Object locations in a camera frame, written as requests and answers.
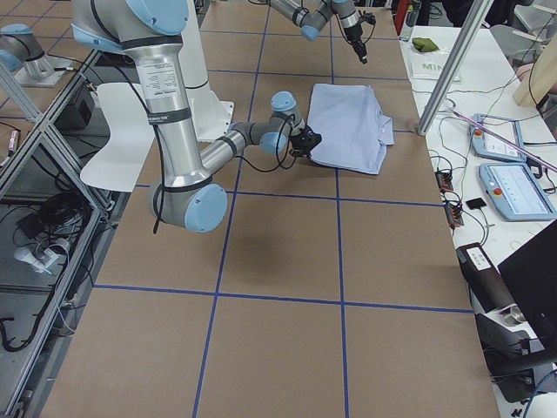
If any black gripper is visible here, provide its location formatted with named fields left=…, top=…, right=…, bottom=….
left=343, top=19, right=368, bottom=64
left=289, top=125, right=322, bottom=151

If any light blue striped shirt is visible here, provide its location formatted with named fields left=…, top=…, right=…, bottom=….
left=308, top=84, right=394, bottom=175

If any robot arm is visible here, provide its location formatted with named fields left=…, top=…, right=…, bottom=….
left=251, top=0, right=376, bottom=64
left=72, top=1, right=321, bottom=233

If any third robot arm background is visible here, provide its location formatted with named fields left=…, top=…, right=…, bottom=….
left=1, top=24, right=73, bottom=87

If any green cloth pouch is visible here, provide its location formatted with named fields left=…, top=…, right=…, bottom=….
left=412, top=37, right=440, bottom=53

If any clear plastic MINI bag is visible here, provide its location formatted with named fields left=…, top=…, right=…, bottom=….
left=407, top=47, right=450, bottom=80

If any reacher grabber stick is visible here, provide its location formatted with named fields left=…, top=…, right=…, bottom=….
left=449, top=109, right=557, bottom=172

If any orange circuit board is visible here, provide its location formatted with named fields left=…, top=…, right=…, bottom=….
left=434, top=171, right=453, bottom=192

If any upper teach pendant tablet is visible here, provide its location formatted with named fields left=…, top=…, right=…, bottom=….
left=469, top=113, right=527, bottom=163

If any teach pendant tablet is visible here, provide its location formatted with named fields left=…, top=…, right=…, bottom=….
left=478, top=162, right=556, bottom=221
left=469, top=113, right=527, bottom=163

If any seated person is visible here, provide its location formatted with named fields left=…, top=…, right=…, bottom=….
left=515, top=63, right=540, bottom=84

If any white plastic chair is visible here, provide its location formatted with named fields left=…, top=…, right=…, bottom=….
left=80, top=82, right=155, bottom=192

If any small black phone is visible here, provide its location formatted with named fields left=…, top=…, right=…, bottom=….
left=466, top=198, right=487, bottom=210

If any lower teach pendant tablet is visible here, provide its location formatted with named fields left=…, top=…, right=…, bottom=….
left=478, top=162, right=556, bottom=221

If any black laptop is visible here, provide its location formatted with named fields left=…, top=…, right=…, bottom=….
left=498, top=222, right=556, bottom=347

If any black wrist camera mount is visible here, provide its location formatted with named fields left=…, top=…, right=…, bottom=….
left=359, top=12, right=376, bottom=25
left=289, top=142, right=311, bottom=158

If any aluminium frame post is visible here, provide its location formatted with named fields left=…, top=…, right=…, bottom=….
left=416, top=0, right=493, bottom=136

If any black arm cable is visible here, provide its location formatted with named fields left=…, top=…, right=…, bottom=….
left=77, top=56, right=301, bottom=236

